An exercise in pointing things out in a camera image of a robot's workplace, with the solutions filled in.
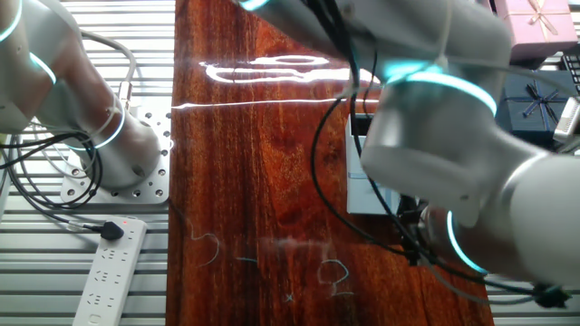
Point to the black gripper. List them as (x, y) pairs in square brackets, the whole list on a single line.
[(410, 217)]

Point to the light blue ribboned box casing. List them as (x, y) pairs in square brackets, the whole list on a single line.
[(362, 199)]

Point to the dark blue gift box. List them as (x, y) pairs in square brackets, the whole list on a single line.
[(530, 106)]

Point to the pink gift box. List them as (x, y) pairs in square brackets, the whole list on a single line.
[(537, 29)]

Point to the wood-grain table mat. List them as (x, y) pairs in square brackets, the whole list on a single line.
[(254, 181)]

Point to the black keyboard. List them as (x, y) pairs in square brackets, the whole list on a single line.
[(573, 72)]

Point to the silver robot mounting plate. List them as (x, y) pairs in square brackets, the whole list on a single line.
[(154, 193)]

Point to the black power plug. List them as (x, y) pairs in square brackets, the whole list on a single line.
[(112, 231)]

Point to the white power strip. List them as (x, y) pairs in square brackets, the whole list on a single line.
[(109, 280)]

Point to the silver depth camera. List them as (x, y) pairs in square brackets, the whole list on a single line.
[(570, 120)]

